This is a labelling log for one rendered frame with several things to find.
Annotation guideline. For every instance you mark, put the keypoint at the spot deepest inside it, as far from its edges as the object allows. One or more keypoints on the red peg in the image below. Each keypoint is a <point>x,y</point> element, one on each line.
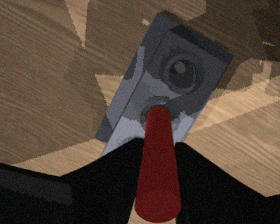
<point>158,192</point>

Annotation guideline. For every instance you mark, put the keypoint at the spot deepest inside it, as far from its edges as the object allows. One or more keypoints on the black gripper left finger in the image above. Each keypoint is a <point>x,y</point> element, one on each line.
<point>102,192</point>

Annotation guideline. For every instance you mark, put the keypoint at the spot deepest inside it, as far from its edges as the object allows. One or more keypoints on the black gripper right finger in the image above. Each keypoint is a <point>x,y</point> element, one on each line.
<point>209,195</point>

